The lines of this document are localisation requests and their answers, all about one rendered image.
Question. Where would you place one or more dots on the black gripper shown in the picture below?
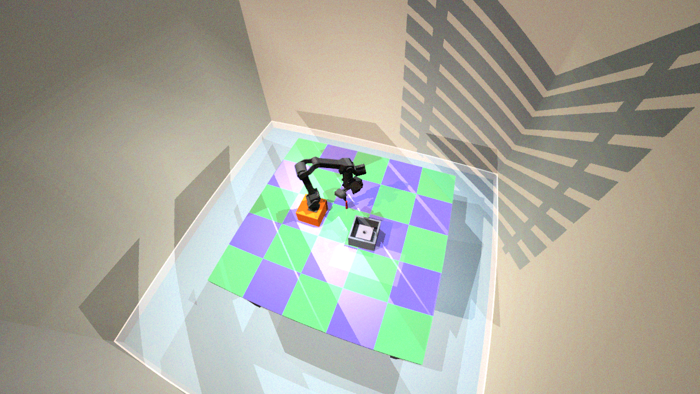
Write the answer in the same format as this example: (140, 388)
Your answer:
(341, 193)

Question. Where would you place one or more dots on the white square plate with hole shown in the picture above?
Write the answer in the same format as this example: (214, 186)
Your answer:
(364, 232)

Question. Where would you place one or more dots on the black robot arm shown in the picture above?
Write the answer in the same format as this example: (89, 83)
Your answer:
(345, 166)

